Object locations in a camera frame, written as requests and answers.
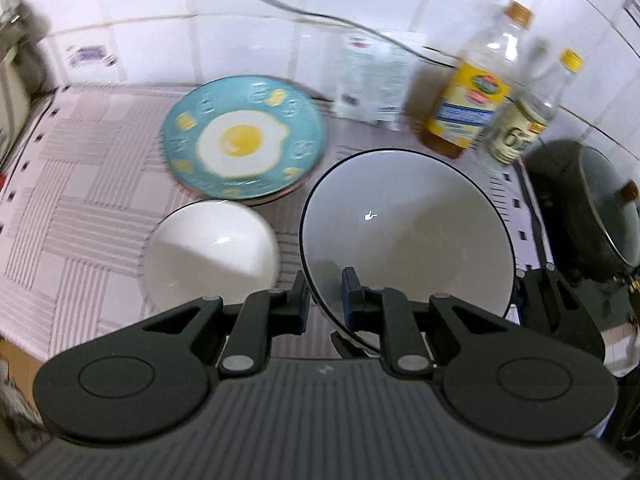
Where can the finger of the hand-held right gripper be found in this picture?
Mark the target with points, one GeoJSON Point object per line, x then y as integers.
{"type": "Point", "coordinates": [555, 305]}

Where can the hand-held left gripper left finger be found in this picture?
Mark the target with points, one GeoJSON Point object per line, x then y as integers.
{"type": "Point", "coordinates": [301, 310]}

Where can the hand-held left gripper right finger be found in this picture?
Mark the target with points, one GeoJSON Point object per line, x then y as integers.
{"type": "Point", "coordinates": [350, 305]}

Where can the large white bowl black rim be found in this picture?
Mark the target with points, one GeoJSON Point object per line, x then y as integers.
{"type": "Point", "coordinates": [410, 220]}

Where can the pink rabbit carrot plate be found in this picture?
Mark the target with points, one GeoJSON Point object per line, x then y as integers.
{"type": "Point", "coordinates": [280, 198]}

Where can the blue fried egg plate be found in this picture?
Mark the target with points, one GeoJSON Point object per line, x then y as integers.
{"type": "Point", "coordinates": [240, 135]}

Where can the small white bowl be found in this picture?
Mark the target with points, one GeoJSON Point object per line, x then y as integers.
{"type": "Point", "coordinates": [210, 255]}

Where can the glass pot lid wooden knob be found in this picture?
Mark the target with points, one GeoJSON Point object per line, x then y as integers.
{"type": "Point", "coordinates": [607, 210]}

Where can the black cooking pot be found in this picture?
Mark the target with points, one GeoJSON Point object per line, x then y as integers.
{"type": "Point", "coordinates": [555, 180]}

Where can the small clear seasoning bottle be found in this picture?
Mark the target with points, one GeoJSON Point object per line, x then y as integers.
{"type": "Point", "coordinates": [515, 135]}

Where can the yellow label oil bottle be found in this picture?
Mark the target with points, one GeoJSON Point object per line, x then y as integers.
{"type": "Point", "coordinates": [465, 110]}

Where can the crumpled white green salt bag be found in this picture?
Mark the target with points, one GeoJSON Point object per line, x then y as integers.
{"type": "Point", "coordinates": [400, 90]}

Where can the white salt bag red logo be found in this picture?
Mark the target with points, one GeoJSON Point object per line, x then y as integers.
{"type": "Point", "coordinates": [355, 80]}

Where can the striped counter mat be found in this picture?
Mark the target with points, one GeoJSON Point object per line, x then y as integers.
{"type": "Point", "coordinates": [90, 185]}

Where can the small wall sticker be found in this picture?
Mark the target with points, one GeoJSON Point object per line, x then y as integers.
{"type": "Point", "coordinates": [92, 56]}

